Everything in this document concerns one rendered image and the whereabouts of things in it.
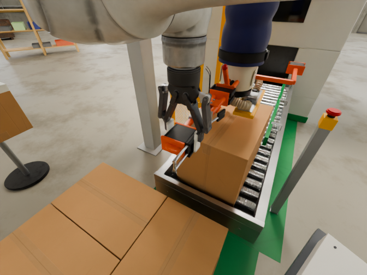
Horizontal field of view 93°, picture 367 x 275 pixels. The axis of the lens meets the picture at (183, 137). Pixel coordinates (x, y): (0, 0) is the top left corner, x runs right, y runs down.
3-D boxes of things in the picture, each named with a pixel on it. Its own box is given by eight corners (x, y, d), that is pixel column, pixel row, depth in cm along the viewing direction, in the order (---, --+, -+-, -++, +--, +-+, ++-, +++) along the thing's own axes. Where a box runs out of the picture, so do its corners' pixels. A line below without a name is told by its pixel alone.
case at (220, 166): (213, 134, 160) (219, 93, 135) (258, 150, 143) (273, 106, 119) (176, 178, 120) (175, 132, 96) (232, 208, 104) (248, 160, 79)
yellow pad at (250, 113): (248, 89, 110) (249, 82, 107) (264, 93, 106) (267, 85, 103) (232, 114, 87) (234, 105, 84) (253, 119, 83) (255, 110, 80)
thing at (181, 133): (176, 134, 57) (176, 121, 54) (196, 141, 54) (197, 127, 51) (161, 149, 51) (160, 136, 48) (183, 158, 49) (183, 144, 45)
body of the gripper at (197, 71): (208, 63, 39) (205, 101, 45) (176, 58, 42) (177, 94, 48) (193, 72, 34) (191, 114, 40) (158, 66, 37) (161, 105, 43)
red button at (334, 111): (323, 112, 103) (326, 106, 100) (337, 115, 100) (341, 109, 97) (323, 117, 98) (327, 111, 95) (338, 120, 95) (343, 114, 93)
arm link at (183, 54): (176, 30, 40) (177, 58, 43) (151, 35, 33) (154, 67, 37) (214, 33, 36) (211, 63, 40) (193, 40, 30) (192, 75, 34)
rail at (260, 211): (285, 94, 263) (290, 82, 251) (289, 95, 260) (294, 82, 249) (246, 234, 105) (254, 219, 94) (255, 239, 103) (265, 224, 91)
